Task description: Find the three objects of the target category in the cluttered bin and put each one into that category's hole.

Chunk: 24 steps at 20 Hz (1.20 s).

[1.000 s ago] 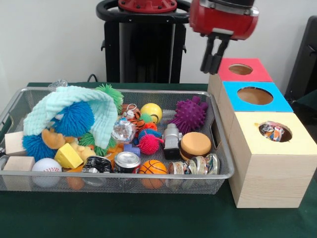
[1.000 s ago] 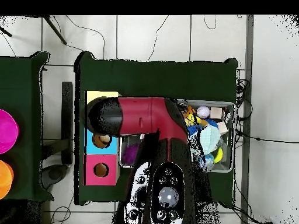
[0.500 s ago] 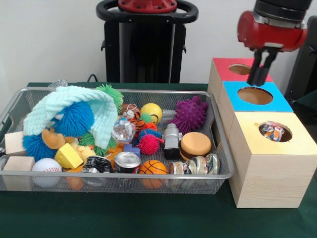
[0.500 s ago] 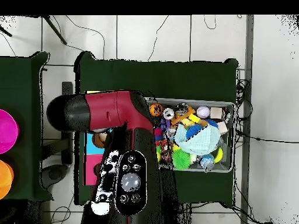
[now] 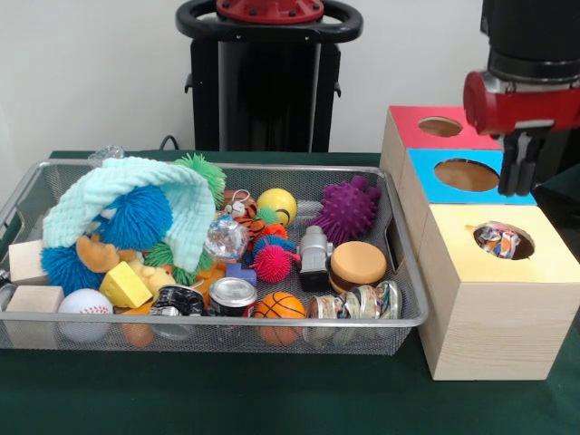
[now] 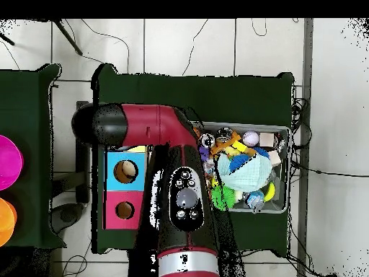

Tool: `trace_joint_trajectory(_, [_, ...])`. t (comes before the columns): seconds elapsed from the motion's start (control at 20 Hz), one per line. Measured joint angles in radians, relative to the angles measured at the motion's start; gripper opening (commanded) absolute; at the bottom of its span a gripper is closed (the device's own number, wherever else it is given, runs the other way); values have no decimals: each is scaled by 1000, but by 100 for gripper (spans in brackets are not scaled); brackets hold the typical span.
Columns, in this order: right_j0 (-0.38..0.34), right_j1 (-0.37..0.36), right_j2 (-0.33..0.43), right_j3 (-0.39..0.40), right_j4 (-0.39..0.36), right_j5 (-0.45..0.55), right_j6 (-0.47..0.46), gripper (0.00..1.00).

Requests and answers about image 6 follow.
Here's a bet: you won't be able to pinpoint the mint green waffle cloth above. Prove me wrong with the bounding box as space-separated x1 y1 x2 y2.
216 154 273 193

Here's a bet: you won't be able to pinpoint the wooden box three holes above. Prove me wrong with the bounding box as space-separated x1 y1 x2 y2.
102 144 152 231

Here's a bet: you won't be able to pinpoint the shallow silver mesh bin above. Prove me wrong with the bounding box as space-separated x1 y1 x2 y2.
191 120 291 215

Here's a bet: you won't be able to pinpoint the silver drink can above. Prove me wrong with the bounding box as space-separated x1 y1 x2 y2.
199 133 216 149

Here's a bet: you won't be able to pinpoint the green koosh ball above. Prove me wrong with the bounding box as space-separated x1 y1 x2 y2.
210 184 236 211

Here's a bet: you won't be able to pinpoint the white baseball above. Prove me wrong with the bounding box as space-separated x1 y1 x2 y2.
242 131 260 148

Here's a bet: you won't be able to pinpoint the dark green table cloth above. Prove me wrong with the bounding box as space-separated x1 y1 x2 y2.
91 62 295 258
0 63 68 250

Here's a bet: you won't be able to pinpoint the pale wooden block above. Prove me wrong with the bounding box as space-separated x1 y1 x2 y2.
258 131 276 148

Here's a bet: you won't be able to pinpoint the crushed plastic water bottle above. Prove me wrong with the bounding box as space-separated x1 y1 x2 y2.
246 188 266 215

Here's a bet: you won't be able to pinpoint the black upright panel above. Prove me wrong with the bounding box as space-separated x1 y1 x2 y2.
75 100 91 204

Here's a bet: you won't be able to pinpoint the grey stand foot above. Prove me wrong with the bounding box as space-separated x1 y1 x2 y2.
50 202 85 235

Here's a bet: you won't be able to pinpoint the grey floor strip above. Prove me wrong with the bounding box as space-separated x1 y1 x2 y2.
295 18 314 277

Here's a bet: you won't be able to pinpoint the black tripod leg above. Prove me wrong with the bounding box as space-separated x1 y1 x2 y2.
0 30 16 46
52 19 84 56

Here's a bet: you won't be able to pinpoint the pink round disc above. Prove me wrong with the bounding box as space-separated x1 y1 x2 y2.
0 134 25 192

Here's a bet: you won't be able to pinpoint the orange round disc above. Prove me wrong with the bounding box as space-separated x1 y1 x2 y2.
0 197 18 248

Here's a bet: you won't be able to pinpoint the thin black floor cable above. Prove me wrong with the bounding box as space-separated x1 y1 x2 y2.
80 19 130 74
251 18 268 38
181 19 210 77

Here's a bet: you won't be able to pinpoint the black cable bundle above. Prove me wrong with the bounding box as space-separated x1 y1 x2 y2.
289 97 313 151

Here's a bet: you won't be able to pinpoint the taut black cable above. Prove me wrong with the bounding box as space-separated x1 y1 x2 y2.
290 159 369 178

